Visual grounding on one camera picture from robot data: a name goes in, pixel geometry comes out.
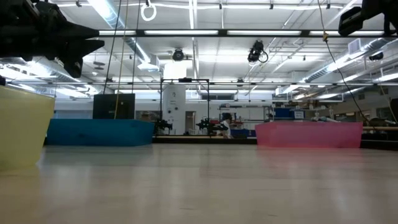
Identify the blue background crate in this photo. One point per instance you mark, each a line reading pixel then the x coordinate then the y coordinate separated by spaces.
pixel 244 133

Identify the small black background robot arm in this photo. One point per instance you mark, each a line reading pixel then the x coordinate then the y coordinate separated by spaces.
pixel 161 125
pixel 208 125

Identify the white ceiling air vent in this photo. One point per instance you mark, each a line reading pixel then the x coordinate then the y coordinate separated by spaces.
pixel 354 46

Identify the black ceiling device with loop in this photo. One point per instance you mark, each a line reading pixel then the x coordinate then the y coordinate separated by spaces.
pixel 256 51

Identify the yellow translucent plastic bin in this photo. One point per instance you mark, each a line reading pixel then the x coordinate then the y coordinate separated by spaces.
pixel 21 130

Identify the person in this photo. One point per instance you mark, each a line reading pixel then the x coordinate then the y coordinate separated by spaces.
pixel 227 124

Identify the blue plastic bin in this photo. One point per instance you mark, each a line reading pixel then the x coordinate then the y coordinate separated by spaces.
pixel 99 132

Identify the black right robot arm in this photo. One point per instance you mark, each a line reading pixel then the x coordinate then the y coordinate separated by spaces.
pixel 379 12

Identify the black round ceiling camera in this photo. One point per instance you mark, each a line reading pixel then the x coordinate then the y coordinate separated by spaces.
pixel 178 54

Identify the black ceiling-mounted device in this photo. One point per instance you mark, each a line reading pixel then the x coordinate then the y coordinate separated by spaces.
pixel 376 56

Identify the black metal frame rack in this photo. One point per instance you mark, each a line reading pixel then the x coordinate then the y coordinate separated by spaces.
pixel 185 80

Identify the pink translucent plastic bin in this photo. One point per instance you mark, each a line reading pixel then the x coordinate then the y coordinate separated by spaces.
pixel 308 135

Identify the black monitor back panel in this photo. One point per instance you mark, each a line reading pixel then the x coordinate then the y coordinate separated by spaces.
pixel 113 105

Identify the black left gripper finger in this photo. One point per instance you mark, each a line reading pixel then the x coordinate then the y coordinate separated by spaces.
pixel 77 53
pixel 81 31

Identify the white column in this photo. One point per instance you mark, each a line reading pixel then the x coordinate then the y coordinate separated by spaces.
pixel 174 105

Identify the overhead light bar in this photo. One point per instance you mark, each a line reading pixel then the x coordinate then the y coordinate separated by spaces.
pixel 140 32

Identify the blue shelf storage bins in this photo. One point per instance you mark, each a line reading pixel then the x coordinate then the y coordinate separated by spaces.
pixel 283 112

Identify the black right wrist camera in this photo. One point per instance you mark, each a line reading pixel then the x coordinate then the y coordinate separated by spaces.
pixel 349 21

